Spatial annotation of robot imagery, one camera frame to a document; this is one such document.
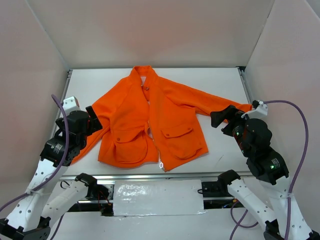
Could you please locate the orange zip jacket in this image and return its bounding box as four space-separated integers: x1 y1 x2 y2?
75 66 252 172

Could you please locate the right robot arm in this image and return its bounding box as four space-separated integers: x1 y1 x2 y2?
210 101 320 240

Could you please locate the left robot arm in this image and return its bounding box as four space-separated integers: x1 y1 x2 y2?
0 106 109 240

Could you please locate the white foil-covered board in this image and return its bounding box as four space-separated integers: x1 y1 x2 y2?
113 180 205 217

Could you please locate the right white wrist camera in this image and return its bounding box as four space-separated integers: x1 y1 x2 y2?
241 100 268 120

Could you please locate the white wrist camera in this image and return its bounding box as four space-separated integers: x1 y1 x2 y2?
62 96 80 116
241 100 268 120

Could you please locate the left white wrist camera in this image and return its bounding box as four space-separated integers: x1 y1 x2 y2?
62 96 80 116

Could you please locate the left aluminium table rail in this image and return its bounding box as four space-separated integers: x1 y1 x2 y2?
51 69 73 137

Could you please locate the aluminium table rail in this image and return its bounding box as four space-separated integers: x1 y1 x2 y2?
236 66 254 103
51 69 73 137
58 170 256 182

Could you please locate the right aluminium table rail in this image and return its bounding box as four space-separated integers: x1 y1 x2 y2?
236 66 254 103

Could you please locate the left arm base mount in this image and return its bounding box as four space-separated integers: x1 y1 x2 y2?
59 179 115 216

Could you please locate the front aluminium table rail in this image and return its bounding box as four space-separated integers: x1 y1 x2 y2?
58 170 256 182

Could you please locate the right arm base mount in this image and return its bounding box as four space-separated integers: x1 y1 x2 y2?
197 181 237 210

